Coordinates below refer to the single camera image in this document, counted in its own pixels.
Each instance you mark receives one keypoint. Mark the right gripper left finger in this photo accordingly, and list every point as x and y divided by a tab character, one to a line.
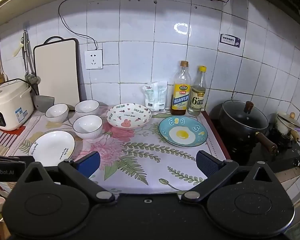
76	174

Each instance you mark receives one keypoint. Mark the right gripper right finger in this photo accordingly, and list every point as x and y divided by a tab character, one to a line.
217	172

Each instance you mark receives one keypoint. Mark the white plate with black rim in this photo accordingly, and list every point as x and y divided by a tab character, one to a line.
52	148

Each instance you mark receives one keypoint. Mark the white bowl black rim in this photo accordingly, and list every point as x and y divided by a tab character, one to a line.
88	126

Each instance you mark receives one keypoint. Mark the blue fried egg plate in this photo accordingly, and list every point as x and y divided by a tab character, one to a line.
183	131

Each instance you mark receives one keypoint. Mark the small white ribbed bowl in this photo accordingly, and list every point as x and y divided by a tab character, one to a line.
57	113

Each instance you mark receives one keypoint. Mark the white ribbed bowl back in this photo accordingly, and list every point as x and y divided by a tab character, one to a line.
87	107

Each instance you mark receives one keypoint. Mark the rabbit carrot deep plate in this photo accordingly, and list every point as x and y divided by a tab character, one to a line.
128	116

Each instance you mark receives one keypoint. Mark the striped red placemat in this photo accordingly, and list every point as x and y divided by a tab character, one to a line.
7	138

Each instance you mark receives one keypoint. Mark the black wok with glass lid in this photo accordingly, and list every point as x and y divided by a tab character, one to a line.
245	119

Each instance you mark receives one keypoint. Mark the cream rice cooker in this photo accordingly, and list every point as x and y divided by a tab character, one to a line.
16	104

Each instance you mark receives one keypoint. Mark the white vinegar bottle yellow cap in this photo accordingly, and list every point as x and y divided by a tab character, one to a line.
197	93

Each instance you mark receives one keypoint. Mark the grey cleaver knife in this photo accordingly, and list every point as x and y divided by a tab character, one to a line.
43	103

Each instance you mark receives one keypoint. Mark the small white pot with lid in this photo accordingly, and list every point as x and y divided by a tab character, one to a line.
288	126

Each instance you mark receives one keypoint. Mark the cooking wine bottle yellow label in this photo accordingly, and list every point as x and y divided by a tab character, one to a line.
181	90

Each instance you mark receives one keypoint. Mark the wooden spatula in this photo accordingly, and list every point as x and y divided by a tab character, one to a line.
0	64

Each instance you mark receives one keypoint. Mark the hanging metal ladle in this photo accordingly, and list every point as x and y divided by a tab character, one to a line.
30	75

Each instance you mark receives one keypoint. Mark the white plastic seasoning bag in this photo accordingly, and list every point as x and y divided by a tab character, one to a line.
155	95

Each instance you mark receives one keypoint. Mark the cream cutting board black edge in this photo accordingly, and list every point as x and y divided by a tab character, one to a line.
56	63

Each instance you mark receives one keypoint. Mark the white wall power socket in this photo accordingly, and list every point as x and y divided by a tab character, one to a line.
93	59

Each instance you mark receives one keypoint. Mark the blue wall sticker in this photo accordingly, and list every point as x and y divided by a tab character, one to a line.
230	40

